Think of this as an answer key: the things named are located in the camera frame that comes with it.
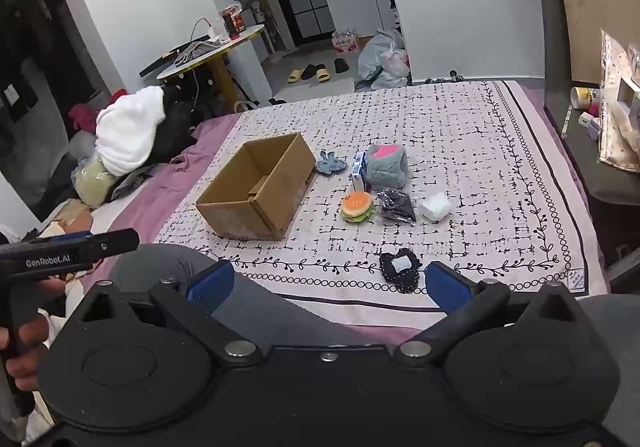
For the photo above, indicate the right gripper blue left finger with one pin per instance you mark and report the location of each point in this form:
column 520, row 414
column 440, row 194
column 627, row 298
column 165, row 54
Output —
column 212, row 287

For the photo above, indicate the yellow slipper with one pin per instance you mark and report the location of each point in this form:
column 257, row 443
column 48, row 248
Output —
column 323, row 75
column 295, row 76

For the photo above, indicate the white patterned bed cover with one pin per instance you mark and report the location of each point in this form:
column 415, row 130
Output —
column 517, row 215

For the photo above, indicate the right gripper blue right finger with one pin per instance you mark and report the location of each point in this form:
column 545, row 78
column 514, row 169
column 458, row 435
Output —
column 446, row 287

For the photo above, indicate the person's left hand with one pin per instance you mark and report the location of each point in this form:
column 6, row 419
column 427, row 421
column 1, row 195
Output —
column 31, row 339

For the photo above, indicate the white kitchen cabinet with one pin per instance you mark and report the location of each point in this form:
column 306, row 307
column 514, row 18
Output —
column 363, row 17

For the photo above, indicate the brown cardboard box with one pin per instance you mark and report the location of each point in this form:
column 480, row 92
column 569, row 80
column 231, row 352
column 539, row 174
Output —
column 257, row 192

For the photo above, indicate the black clothes pile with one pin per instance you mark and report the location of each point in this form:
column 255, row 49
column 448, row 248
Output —
column 174, row 133

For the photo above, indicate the white plastic bags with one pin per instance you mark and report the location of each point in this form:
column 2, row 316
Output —
column 383, row 63

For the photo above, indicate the white yellow cup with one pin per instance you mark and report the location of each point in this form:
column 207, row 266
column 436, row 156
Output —
column 584, row 98

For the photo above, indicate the purple bed sheet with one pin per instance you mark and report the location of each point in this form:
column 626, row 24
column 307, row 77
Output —
column 148, row 212

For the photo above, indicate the round yellow-edged side table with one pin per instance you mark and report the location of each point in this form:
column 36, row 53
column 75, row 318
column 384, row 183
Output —
column 207, row 52

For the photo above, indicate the white fluffy garment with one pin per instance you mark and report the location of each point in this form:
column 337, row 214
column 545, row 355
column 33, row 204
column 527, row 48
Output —
column 125, row 130

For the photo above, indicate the grey plush with pink patch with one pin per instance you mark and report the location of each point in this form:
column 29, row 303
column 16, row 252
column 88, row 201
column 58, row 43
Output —
column 387, row 166

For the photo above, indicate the blue denim bunny toy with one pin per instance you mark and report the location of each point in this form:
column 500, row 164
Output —
column 329, row 164

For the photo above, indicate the red white bottle pack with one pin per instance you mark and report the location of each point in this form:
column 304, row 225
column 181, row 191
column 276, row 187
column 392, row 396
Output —
column 345, row 42

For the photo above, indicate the plush hamburger toy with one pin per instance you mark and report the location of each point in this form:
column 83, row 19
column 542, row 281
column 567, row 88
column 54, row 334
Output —
column 356, row 207

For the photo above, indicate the blue white tissue pack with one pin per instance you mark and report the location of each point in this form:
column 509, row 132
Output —
column 358, row 173

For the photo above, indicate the patterned gift bag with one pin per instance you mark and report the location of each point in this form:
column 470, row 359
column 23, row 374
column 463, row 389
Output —
column 619, row 105

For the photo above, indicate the dark grey cabinet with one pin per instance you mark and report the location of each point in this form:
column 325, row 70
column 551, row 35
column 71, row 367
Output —
column 591, row 71

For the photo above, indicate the red snack box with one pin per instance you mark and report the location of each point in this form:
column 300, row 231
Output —
column 233, row 21

